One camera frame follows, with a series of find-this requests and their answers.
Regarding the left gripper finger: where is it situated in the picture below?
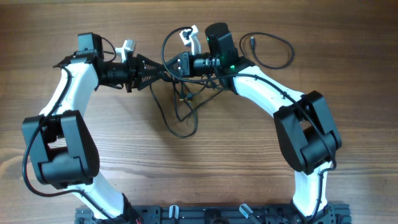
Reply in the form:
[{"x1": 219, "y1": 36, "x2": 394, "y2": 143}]
[
  {"x1": 136, "y1": 70, "x2": 164, "y2": 90},
  {"x1": 136, "y1": 54, "x2": 165, "y2": 75}
]

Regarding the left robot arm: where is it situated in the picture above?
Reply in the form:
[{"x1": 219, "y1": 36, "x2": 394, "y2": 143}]
[{"x1": 22, "y1": 32, "x2": 165, "y2": 223}]

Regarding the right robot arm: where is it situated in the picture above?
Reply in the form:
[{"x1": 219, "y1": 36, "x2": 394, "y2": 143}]
[{"x1": 162, "y1": 22, "x2": 342, "y2": 223}]

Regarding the left camera black cable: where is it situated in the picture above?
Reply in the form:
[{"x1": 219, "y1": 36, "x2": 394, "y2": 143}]
[{"x1": 21, "y1": 36, "x2": 125, "y2": 223}]

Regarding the camera black cable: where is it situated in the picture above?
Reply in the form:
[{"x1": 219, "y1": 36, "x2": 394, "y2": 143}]
[
  {"x1": 160, "y1": 26, "x2": 337, "y2": 223},
  {"x1": 21, "y1": 36, "x2": 125, "y2": 223}
]

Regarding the right camera black cable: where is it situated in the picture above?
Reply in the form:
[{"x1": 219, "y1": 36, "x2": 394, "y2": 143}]
[{"x1": 160, "y1": 26, "x2": 337, "y2": 223}]

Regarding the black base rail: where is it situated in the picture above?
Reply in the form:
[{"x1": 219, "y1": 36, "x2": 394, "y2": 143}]
[{"x1": 74, "y1": 202, "x2": 352, "y2": 224}]

